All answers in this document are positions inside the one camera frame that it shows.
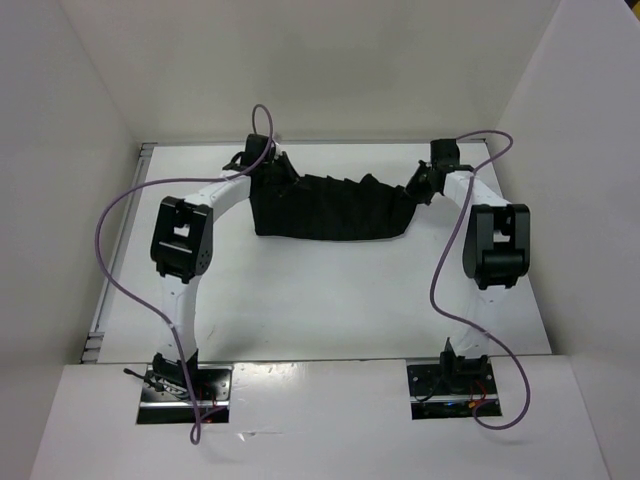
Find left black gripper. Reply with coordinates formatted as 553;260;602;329
260;151;310;197

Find black skirt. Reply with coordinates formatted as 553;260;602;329
250;174;417;242

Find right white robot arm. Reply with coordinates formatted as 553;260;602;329
405;160;530;393

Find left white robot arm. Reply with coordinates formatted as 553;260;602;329
151;145;287;400

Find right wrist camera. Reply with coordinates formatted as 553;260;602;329
430;138;461;171

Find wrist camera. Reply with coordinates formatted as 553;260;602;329
241;133;276;167
430;138;461;171

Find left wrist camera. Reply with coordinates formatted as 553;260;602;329
241;133;276;167

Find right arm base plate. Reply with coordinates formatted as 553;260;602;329
406;362;502;420

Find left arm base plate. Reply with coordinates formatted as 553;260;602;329
136;365;232;425

